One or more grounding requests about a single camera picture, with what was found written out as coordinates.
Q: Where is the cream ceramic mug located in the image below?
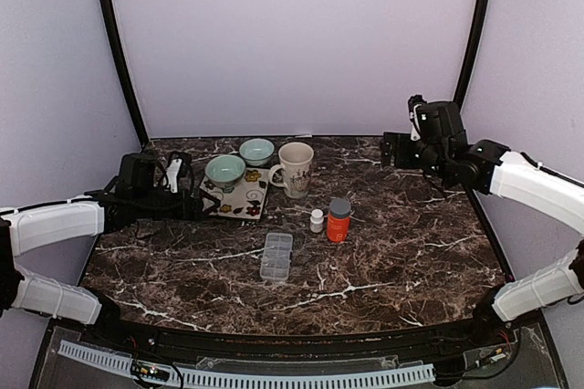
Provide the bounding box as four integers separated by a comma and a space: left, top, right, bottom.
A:
267, 142, 314, 199

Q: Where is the orange pill bottle grey cap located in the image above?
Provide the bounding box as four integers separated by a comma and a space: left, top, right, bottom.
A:
327, 198, 351, 243

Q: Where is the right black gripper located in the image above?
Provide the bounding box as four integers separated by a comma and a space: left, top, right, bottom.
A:
381, 131, 449, 180

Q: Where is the blue striped ceramic bowl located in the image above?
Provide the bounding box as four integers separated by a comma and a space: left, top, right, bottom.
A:
239, 138, 275, 167

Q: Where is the right black frame post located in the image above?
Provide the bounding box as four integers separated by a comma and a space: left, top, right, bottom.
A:
453, 0, 489, 110

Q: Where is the clear plastic pill organizer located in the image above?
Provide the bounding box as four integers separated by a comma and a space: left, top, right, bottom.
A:
259, 232, 294, 282

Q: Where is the floral rectangular ceramic plate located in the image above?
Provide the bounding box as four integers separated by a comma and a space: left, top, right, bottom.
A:
199, 168, 268, 220

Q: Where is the black front rail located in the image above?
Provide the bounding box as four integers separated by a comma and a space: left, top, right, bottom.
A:
82, 320, 518, 362

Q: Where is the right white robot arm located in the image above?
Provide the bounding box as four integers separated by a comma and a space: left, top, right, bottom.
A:
381, 95, 583, 347

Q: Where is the light green ceramic bowl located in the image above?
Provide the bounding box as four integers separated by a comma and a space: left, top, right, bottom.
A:
204, 154, 245, 192

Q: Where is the left black frame post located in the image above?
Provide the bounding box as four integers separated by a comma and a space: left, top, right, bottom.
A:
99, 0, 150, 147

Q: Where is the black frame post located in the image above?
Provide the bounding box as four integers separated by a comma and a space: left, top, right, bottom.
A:
99, 0, 150, 147
453, 0, 489, 110

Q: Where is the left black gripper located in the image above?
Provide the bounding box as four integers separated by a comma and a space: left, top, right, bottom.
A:
133, 188, 221, 222

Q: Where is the small white pill bottle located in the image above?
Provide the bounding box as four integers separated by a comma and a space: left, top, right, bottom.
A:
310, 209, 324, 233

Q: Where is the white slotted cable duct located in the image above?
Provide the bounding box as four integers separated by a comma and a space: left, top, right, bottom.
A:
57, 341, 435, 389

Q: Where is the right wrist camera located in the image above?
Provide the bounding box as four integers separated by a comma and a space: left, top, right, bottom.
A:
408, 94, 429, 142

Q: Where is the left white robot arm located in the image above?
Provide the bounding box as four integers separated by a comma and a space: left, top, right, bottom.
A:
1, 152, 220, 349

